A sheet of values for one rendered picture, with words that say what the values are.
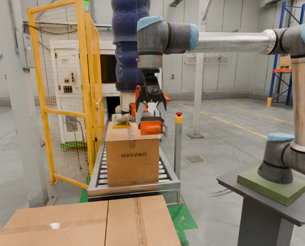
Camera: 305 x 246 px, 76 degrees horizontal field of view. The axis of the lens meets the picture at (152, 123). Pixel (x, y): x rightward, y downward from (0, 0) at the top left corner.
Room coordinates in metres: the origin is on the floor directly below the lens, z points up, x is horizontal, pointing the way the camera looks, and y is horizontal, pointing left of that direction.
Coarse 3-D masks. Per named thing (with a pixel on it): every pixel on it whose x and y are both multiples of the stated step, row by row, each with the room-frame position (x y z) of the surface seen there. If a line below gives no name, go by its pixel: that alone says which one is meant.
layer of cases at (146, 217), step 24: (24, 216) 1.07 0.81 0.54; (48, 216) 1.07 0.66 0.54; (72, 216) 1.07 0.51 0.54; (96, 216) 1.07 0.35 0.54; (120, 216) 1.07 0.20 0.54; (144, 216) 1.07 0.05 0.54; (168, 216) 1.07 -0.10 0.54; (0, 240) 0.88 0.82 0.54; (24, 240) 0.88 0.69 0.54; (48, 240) 0.88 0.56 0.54; (72, 240) 0.88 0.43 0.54; (96, 240) 0.88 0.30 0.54; (120, 240) 0.88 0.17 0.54; (144, 240) 0.88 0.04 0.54; (168, 240) 0.88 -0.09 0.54
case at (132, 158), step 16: (112, 128) 1.68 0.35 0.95; (128, 128) 1.68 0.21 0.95; (112, 144) 1.35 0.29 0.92; (128, 144) 1.37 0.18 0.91; (144, 144) 1.39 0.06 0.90; (112, 160) 1.35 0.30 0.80; (128, 160) 1.37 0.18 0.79; (144, 160) 1.39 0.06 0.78; (112, 176) 1.35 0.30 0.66; (128, 176) 1.37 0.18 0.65; (144, 176) 1.39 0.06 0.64
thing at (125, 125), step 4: (120, 112) 1.36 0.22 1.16; (112, 116) 1.37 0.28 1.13; (112, 120) 1.26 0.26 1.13; (116, 120) 1.23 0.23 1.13; (112, 124) 1.14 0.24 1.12; (116, 124) 1.14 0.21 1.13; (120, 124) 1.14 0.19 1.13; (124, 124) 1.14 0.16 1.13; (128, 124) 1.14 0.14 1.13; (116, 128) 1.11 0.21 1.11; (120, 128) 1.12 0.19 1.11
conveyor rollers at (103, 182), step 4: (104, 152) 2.10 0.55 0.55; (104, 156) 2.01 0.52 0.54; (104, 160) 1.92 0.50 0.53; (104, 164) 1.83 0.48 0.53; (160, 164) 1.83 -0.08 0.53; (104, 168) 1.74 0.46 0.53; (160, 168) 1.74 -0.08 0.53; (100, 172) 1.67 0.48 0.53; (104, 172) 1.66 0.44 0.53; (160, 172) 1.65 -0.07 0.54; (164, 172) 1.66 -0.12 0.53; (100, 176) 1.57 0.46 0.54; (104, 176) 1.57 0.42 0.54; (160, 176) 1.57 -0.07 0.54; (164, 176) 1.57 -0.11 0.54; (100, 180) 1.49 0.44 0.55; (104, 180) 1.49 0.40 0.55; (160, 180) 1.49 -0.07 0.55; (164, 180) 1.49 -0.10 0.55; (168, 180) 1.49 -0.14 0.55; (100, 184) 1.47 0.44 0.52; (104, 184) 1.48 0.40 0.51
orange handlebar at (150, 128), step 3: (168, 99) 1.38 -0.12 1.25; (135, 108) 1.01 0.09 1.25; (135, 111) 0.95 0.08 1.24; (144, 111) 0.94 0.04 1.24; (135, 114) 0.96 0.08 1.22; (147, 126) 0.66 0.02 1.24; (150, 126) 0.66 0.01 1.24; (153, 126) 0.66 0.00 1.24; (156, 126) 0.66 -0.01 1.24; (159, 126) 0.67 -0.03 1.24; (147, 129) 0.66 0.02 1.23; (150, 129) 0.65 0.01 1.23; (153, 129) 0.65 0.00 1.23; (156, 129) 0.66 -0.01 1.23; (159, 129) 0.67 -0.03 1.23
